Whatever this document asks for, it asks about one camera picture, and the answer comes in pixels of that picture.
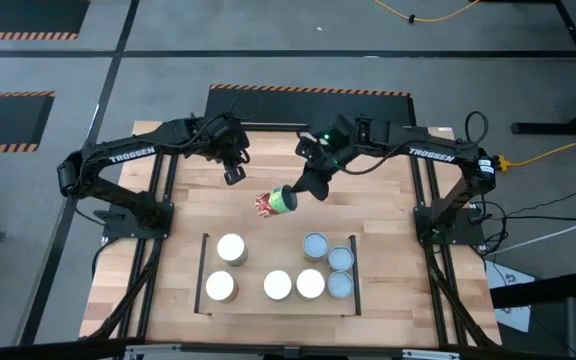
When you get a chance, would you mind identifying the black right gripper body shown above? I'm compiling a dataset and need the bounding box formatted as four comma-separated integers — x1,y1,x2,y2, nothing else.
295,114,369,174

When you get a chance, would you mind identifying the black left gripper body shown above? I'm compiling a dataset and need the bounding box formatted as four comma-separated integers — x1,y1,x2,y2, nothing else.
201,115,252,164

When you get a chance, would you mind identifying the red and green patterned can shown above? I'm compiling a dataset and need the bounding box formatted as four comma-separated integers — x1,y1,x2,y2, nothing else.
254,184,300,219

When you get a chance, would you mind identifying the green chicken soup can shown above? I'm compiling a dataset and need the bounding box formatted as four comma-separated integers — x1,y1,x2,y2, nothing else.
302,231,331,264

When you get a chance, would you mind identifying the pale yellow and lavender can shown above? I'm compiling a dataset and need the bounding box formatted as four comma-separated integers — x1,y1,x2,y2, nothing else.
215,232,249,268

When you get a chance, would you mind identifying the yellow and blue labelled can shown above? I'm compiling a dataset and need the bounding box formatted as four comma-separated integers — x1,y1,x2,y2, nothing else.
327,245,356,272

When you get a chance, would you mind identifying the beige labelled tin can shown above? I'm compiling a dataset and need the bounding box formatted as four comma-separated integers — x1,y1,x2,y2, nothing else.
294,267,327,302

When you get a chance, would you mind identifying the oranges can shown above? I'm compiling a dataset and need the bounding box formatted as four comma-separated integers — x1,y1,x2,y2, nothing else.
325,270,355,300

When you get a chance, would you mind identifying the tomatoes can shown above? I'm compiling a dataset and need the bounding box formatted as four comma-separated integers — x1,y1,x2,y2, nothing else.
262,269,294,303

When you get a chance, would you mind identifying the white carrot can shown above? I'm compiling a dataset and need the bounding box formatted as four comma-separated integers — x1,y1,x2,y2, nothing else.
203,269,240,304

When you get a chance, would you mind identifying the black mat with hazard stripes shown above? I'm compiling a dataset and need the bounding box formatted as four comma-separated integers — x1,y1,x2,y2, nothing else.
202,83,415,127
0,0,92,41
0,90,57,155

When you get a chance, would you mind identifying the silver aluminium crossbar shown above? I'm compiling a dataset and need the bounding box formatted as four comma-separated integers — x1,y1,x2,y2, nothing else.
117,343,462,360

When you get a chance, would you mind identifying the white printed sheet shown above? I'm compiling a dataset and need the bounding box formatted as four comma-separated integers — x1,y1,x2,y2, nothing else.
484,259,534,334

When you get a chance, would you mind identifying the black floor beam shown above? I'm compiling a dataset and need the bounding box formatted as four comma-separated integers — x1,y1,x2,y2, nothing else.
490,272,576,310

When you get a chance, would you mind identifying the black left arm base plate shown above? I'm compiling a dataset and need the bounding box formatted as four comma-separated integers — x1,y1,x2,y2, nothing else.
101,201,175,240

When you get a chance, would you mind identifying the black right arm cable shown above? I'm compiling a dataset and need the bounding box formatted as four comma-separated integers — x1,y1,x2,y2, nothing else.
465,110,490,146

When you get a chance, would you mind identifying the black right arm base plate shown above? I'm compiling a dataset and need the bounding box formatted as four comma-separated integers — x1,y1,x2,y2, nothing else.
413,206,488,247

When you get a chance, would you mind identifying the yellow extension cable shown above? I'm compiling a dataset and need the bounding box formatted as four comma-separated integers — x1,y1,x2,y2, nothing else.
371,0,482,25
496,128,576,169

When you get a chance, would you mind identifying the black power cable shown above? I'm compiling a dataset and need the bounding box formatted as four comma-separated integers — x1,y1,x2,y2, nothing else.
485,188,576,224

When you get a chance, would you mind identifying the black desk leg frame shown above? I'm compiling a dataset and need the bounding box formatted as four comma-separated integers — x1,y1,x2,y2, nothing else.
511,0,576,136

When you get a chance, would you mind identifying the white cable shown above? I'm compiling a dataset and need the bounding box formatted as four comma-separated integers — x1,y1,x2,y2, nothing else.
485,209,576,255

